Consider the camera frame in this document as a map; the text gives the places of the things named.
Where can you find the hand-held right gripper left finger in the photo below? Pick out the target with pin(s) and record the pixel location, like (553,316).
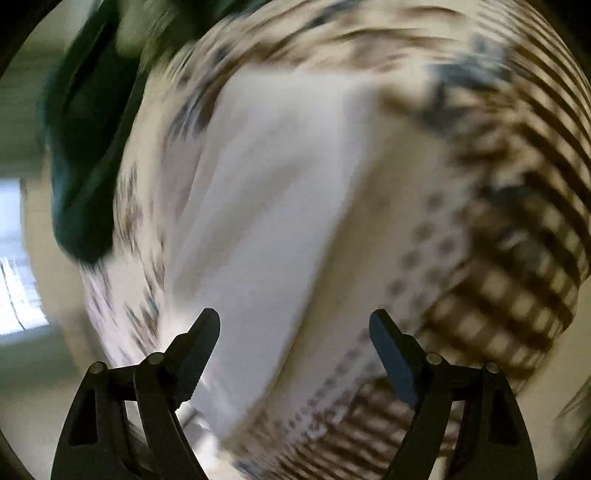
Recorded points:
(199,355)

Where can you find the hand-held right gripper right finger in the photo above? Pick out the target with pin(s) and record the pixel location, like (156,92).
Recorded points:
(392,355)

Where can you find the white pants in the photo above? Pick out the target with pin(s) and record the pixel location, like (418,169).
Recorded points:
(272,221)

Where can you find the dark green cloth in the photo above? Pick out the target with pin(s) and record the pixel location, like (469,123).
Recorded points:
(87,152)

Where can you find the brown patterned blanket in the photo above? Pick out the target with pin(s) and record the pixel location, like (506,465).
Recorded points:
(498,230)

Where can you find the bright window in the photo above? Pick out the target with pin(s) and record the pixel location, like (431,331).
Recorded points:
(18,258)

